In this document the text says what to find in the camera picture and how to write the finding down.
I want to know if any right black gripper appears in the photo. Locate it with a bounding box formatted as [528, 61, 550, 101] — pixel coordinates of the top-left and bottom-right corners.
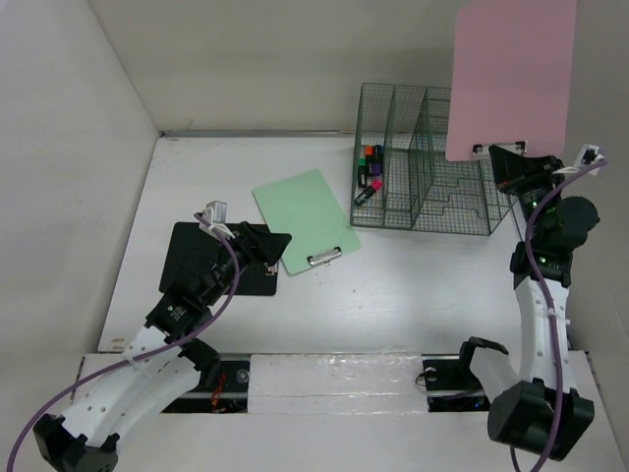
[489, 144, 566, 243]

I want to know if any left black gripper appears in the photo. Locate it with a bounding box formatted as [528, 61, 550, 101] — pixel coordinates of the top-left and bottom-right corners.
[202, 221, 290, 306]

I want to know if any green clipboard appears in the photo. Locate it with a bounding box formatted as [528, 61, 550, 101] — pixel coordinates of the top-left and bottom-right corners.
[253, 169, 361, 275]

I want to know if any pink clipboard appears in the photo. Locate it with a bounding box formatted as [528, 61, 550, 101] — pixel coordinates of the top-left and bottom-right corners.
[445, 1, 577, 161]

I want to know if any green highlighter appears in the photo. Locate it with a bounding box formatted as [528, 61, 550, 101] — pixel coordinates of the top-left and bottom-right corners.
[358, 156, 368, 189]

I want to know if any blue highlighter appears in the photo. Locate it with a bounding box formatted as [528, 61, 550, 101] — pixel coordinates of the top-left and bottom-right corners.
[373, 145, 384, 161]

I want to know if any purple highlighter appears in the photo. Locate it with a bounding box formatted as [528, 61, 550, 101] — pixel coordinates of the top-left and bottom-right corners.
[371, 158, 383, 177]

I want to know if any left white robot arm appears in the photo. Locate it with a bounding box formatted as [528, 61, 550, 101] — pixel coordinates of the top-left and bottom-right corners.
[32, 221, 292, 471]

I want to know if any black mat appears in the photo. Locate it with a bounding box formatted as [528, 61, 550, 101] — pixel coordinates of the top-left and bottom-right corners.
[158, 222, 278, 297]

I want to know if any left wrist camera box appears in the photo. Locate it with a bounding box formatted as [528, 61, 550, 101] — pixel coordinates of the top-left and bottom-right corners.
[195, 201, 233, 239]

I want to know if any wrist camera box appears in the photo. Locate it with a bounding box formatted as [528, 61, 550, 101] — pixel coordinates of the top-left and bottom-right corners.
[195, 201, 233, 239]
[574, 145, 607, 177]

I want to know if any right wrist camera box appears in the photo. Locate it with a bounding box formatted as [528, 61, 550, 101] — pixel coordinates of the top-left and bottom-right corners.
[574, 145, 607, 177]

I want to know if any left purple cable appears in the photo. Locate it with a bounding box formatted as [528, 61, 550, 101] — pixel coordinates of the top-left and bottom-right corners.
[7, 211, 242, 472]

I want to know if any green wire mesh organizer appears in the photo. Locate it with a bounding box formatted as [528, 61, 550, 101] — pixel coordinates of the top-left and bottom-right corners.
[350, 83, 517, 236]

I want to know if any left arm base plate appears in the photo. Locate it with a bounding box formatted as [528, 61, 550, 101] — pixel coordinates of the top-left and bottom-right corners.
[163, 356, 251, 414]

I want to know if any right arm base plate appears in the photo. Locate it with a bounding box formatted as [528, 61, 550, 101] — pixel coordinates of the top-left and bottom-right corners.
[416, 356, 489, 413]

